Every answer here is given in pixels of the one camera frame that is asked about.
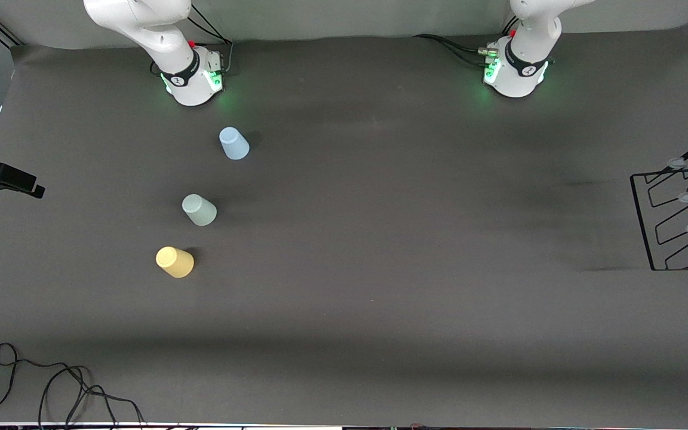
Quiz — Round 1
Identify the dark grey table mat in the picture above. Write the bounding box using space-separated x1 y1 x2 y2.
0 21 688 426

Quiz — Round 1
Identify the pale blue plastic cup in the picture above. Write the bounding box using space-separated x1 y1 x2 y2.
219 127 250 161

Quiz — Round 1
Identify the black arm base cable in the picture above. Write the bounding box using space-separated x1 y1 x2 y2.
150 3 234 78
413 34 494 67

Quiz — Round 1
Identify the yellow plastic cup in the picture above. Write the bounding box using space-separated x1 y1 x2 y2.
155 246 195 279

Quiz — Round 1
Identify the pale green plastic cup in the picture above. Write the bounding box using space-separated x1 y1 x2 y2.
182 193 218 227

